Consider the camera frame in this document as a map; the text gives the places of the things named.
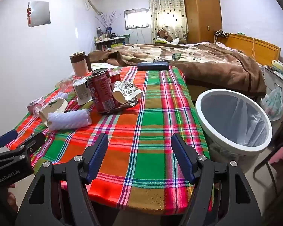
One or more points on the shiny crumpled wrapper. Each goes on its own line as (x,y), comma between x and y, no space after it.
(160,60)

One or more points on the red soda can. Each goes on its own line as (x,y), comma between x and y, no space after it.
(100,94)
(100,71)

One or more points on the vase with dry branches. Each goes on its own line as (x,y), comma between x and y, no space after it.
(108,23)

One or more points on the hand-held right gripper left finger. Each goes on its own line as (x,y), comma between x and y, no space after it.
(99,155)

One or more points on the clear plastic bottle red label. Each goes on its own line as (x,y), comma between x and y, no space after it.
(66,83)

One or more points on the wooden wardrobe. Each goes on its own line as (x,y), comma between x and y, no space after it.
(202,11)

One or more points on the wooden headboard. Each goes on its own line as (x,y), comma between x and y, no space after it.
(250,47)

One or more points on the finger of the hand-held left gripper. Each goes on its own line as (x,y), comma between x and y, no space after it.
(30,143)
(7,137)

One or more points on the shelf desk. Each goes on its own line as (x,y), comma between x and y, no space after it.
(110,43)

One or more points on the grey bedside cabinet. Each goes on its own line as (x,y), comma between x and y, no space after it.
(276,80)

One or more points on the plaid tablecloth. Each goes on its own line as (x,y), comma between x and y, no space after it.
(143,134)

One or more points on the patterned snack bag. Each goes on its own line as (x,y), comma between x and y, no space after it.
(126,90)

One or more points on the dark blue glasses case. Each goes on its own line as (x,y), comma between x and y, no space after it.
(153,66)

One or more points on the floral white bedsheet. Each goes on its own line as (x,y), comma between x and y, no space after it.
(101,66)

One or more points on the wall mirror board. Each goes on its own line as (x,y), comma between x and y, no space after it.
(39,14)

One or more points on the small green box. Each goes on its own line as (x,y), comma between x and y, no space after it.
(176,56)

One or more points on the hanging plastic bag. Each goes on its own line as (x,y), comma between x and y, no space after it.
(273,103)

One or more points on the pink packet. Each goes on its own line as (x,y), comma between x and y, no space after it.
(34,104)

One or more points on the power strip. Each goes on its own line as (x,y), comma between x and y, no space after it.
(220,33)

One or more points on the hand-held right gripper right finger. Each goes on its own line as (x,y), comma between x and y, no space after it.
(182,155)

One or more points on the white paper cup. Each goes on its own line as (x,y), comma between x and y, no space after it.
(81,91)

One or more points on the white round waste bin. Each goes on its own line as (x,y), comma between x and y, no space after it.
(197,110)

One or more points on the air conditioner pipe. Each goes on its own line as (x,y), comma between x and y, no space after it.
(92,4)

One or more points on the brown lidded drink cup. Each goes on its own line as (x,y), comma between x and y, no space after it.
(79,63)

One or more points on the person's left hand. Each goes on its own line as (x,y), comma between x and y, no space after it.
(11,199)

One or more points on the window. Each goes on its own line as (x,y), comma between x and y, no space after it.
(136,18)

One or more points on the brown teddy bear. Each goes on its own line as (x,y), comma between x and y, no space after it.
(164,34)

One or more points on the brown blanket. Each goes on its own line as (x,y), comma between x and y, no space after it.
(214,68)

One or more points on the row of toiletry bottles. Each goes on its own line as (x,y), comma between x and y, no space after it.
(101,37)

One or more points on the grey bin liner bag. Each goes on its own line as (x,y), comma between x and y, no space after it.
(226,115)

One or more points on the pile of medicine boxes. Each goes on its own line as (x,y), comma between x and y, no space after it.
(281,67)

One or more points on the leaf print tissue packet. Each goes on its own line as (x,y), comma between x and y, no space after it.
(53,107)

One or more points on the red drink carton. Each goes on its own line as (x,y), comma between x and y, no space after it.
(115,77)

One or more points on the white foam net sleeve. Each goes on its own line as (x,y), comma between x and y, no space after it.
(61,96)
(68,120)

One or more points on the patterned curtain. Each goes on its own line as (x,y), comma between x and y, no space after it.
(167,11)

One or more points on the red hanging ornament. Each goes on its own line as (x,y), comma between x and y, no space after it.
(29,13)

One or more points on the pink stool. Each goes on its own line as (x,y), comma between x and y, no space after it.
(279,155)

